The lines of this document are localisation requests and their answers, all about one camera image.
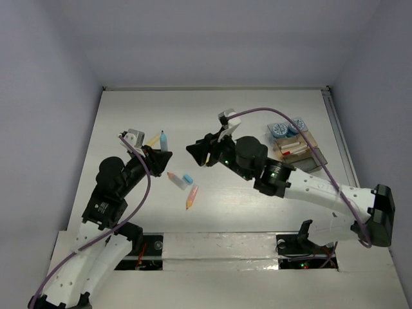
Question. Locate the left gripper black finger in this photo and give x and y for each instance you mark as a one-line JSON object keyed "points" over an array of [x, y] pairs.
{"points": [[147, 151], [158, 161]]}

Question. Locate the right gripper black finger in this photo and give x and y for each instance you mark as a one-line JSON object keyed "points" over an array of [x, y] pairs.
{"points": [[211, 141], [197, 152]]}

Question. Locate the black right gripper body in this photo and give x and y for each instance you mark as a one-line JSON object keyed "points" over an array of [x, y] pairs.
{"points": [[226, 156]]}

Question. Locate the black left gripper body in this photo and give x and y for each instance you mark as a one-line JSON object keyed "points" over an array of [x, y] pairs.
{"points": [[138, 170]]}

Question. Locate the blue highlighter pen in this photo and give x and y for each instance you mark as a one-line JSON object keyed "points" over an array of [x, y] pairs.
{"points": [[163, 141]]}

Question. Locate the clear orange-tipped highlighter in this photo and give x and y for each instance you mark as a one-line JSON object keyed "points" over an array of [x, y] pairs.
{"points": [[177, 181]]}

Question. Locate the blue highlighter cap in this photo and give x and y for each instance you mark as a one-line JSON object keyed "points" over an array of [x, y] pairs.
{"points": [[187, 179]]}

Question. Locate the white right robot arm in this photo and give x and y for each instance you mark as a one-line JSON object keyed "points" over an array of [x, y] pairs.
{"points": [[286, 181]]}

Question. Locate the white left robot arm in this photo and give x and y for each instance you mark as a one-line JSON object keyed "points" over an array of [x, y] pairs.
{"points": [[104, 238]]}

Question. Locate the yellow highlighter cap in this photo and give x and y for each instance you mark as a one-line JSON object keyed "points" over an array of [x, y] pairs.
{"points": [[208, 159]]}

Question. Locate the yellow highlighter pen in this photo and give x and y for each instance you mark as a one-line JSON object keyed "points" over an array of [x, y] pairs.
{"points": [[153, 141]]}

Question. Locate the pink orange highlighter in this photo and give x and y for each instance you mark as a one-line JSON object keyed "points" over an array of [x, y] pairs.
{"points": [[191, 197]]}

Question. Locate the compartmented organizer tray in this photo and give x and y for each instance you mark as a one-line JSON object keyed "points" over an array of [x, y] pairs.
{"points": [[309, 161]]}

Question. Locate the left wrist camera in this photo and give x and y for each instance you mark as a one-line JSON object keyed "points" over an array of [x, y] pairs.
{"points": [[132, 140]]}

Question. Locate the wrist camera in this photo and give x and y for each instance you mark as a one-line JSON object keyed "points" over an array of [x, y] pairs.
{"points": [[132, 140], [228, 125]]}

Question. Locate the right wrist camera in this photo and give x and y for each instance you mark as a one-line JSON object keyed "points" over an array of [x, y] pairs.
{"points": [[228, 125]]}

